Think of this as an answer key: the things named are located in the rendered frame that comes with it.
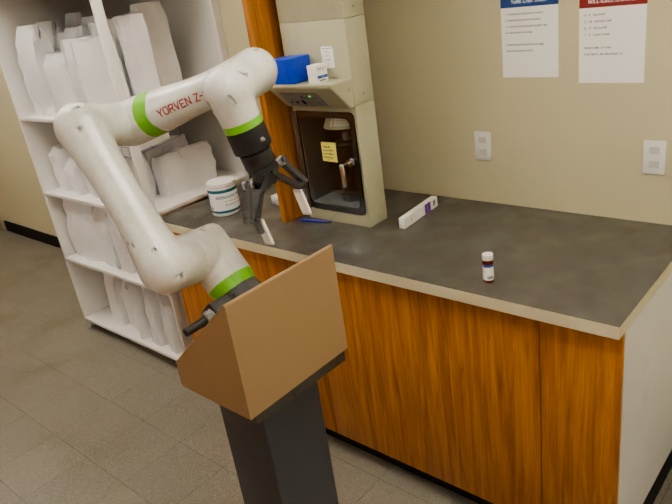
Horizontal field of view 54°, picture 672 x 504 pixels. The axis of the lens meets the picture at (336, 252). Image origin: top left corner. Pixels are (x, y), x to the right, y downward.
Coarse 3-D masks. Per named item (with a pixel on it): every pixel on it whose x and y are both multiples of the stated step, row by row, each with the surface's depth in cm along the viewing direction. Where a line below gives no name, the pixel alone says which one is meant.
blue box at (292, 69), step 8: (288, 56) 239; (296, 56) 235; (304, 56) 236; (280, 64) 235; (288, 64) 233; (296, 64) 234; (304, 64) 237; (280, 72) 237; (288, 72) 234; (296, 72) 235; (304, 72) 238; (280, 80) 238; (288, 80) 236; (296, 80) 235; (304, 80) 238
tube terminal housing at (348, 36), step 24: (288, 24) 240; (312, 24) 232; (336, 24) 225; (360, 24) 229; (288, 48) 244; (312, 48) 237; (336, 48) 229; (360, 48) 231; (336, 72) 234; (360, 72) 233; (360, 96) 235; (360, 120) 237; (360, 144) 240; (384, 192) 256; (312, 216) 272; (336, 216) 263; (360, 216) 254; (384, 216) 258
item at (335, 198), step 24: (312, 120) 249; (336, 120) 241; (312, 144) 254; (336, 144) 246; (312, 168) 259; (336, 168) 250; (360, 168) 243; (312, 192) 265; (336, 192) 256; (360, 192) 247
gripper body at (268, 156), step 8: (264, 152) 147; (272, 152) 150; (248, 160) 147; (256, 160) 147; (264, 160) 148; (272, 160) 149; (248, 168) 149; (256, 168) 148; (264, 168) 151; (272, 168) 153; (256, 176) 150; (272, 176) 153; (256, 184) 152
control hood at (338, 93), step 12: (276, 84) 241; (288, 84) 237; (300, 84) 233; (312, 84) 229; (324, 84) 226; (336, 84) 225; (348, 84) 229; (324, 96) 231; (336, 96) 228; (348, 96) 230
